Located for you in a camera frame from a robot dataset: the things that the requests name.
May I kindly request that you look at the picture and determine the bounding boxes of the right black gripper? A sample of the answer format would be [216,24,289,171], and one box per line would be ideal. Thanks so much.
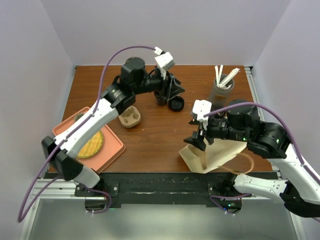
[183,112,249,150]

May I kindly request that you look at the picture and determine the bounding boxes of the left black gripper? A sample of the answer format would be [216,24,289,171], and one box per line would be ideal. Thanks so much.
[133,67,185,100]

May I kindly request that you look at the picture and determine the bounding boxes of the brown paper bag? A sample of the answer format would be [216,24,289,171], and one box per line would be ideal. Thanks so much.
[178,139,255,175]

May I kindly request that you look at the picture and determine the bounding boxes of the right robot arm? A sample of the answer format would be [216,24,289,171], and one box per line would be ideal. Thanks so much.
[184,99,320,221]

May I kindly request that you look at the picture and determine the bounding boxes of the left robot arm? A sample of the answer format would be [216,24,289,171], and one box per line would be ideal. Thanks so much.
[41,52,185,196]

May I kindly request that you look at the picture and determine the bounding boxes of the stack of black cups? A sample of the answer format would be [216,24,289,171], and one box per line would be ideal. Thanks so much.
[153,91,168,106]

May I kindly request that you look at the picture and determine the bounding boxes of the grey straw holder cup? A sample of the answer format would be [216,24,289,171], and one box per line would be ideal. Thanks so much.
[207,79,235,111]

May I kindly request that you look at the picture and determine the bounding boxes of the pink plastic tray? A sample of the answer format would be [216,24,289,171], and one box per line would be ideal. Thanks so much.
[52,106,126,173]

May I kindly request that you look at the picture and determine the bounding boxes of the yellow woven round mat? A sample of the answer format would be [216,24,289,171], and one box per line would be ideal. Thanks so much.
[76,130,105,159]

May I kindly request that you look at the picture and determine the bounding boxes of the small grey ceramic bowl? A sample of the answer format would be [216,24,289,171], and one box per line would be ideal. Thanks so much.
[74,112,84,122]

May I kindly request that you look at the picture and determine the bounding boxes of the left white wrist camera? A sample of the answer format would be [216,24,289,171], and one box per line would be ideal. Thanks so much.
[154,46,175,80]

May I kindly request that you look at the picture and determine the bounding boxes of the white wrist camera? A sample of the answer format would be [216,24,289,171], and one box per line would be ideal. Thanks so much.
[189,99,212,130]
[154,46,175,80]

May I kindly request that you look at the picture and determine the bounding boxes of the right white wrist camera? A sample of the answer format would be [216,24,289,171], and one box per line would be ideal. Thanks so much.
[189,99,212,130]

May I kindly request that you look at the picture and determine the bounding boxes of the aluminium frame rail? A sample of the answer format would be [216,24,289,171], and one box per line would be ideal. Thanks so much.
[31,177,87,201]

